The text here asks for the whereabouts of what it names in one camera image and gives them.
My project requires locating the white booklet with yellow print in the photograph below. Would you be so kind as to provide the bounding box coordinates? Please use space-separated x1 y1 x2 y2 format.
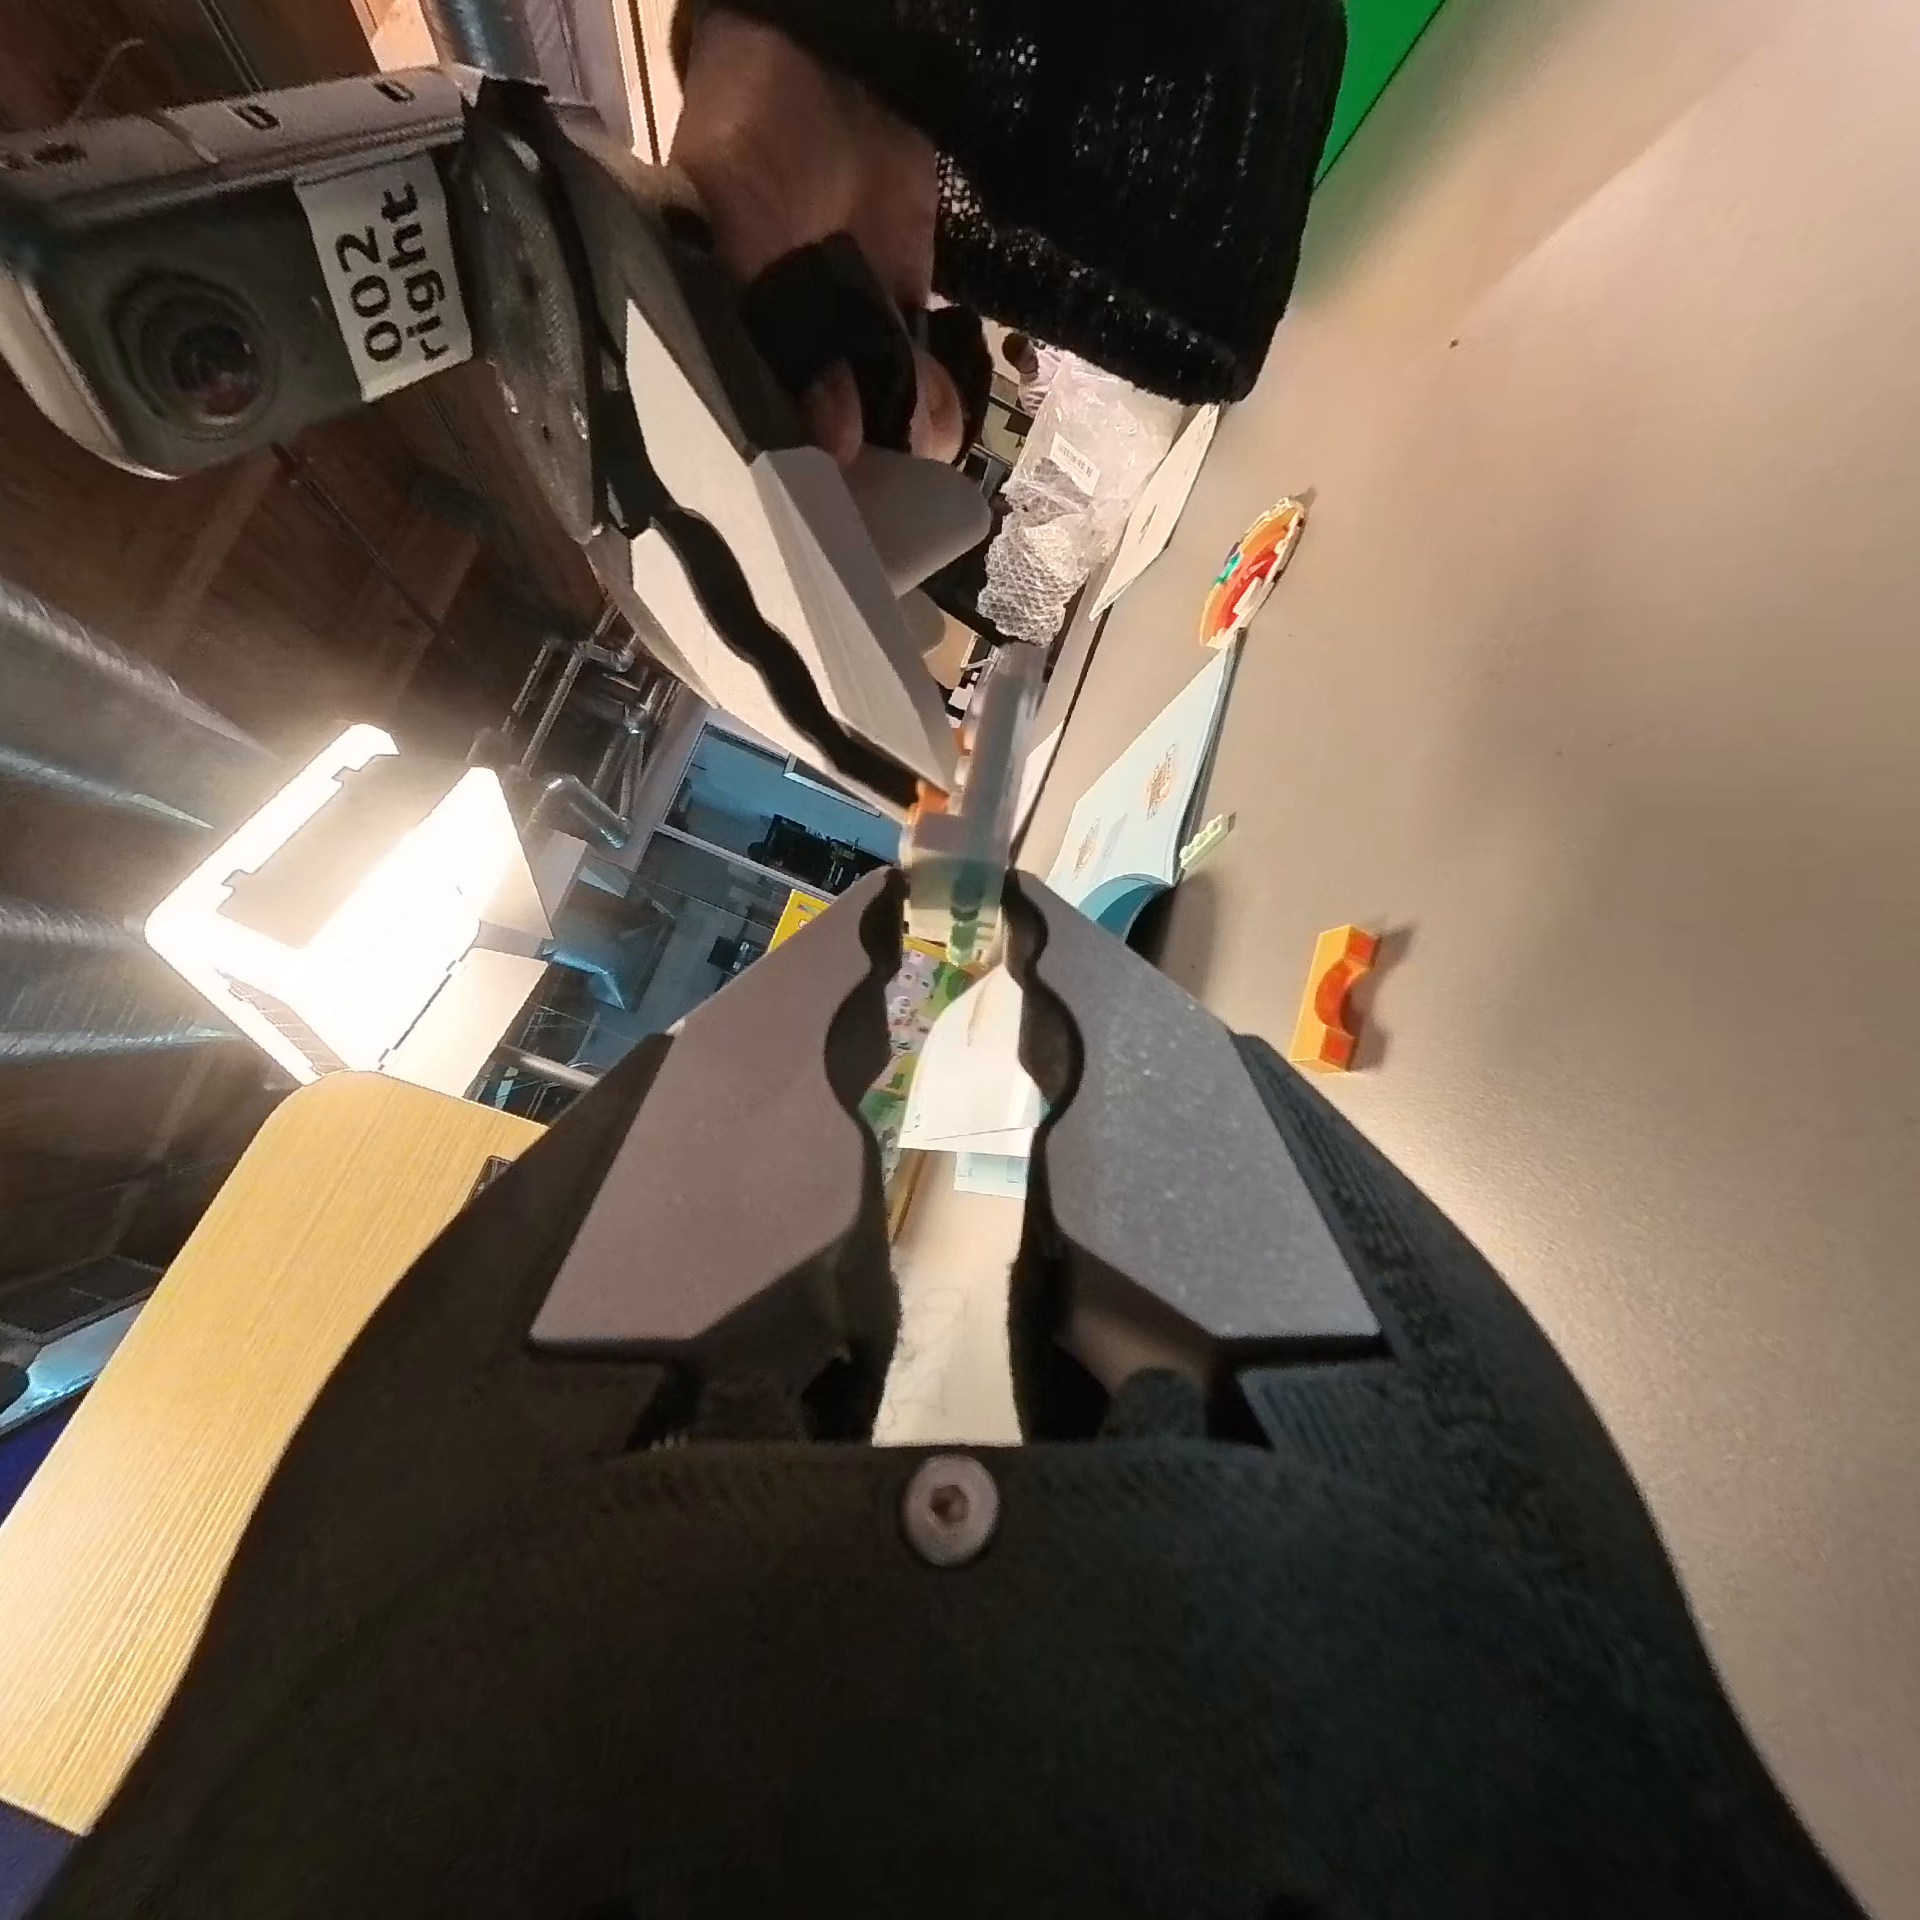
1088 401 1226 620

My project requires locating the white and orange Lego assembly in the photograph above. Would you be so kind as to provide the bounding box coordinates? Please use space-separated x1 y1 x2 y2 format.
897 644 1052 991

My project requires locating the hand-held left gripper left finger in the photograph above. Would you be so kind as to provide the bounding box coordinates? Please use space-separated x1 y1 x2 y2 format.
525 866 912 1433

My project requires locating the person's right forearm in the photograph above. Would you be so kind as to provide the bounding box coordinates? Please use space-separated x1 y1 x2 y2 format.
704 0 1354 406

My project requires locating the plain white booklet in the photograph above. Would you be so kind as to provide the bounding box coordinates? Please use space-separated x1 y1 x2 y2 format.
901 960 1052 1202

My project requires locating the green plastic bin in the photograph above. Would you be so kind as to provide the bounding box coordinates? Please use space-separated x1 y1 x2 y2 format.
1312 0 1450 182

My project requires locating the yellow lego set box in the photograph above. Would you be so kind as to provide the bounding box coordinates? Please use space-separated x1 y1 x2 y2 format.
773 884 992 1248

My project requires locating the light blue instruction booklet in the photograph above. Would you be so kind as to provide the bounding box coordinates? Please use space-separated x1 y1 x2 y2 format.
1042 638 1243 961

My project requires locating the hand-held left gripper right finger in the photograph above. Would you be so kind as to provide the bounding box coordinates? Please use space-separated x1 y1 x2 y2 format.
1000 873 1385 1400

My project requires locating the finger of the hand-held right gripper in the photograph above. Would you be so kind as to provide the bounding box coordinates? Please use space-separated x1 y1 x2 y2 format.
619 509 922 817
619 276 964 788

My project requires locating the round orange white lego build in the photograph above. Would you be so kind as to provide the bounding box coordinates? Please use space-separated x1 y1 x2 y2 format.
1201 490 1316 648

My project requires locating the person's right hand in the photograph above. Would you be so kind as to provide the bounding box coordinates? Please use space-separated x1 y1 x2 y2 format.
672 7 988 471

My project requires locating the bubble wrap bag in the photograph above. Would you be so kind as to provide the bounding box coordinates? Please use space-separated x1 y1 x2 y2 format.
978 356 1162 648

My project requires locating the white studio light panel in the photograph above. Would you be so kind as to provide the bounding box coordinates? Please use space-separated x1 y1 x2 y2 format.
145 724 548 1080

